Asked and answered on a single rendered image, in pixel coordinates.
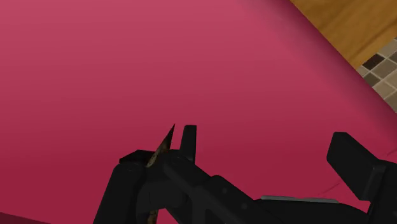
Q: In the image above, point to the thin speckled brown pointed thing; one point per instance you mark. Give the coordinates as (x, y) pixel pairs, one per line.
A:
(162, 148)

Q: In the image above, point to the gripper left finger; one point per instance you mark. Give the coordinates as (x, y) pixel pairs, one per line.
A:
(186, 189)

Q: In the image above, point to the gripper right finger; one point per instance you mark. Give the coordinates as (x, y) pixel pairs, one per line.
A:
(353, 161)

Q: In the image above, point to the crimson bed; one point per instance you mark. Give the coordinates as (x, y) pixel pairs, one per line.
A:
(155, 68)

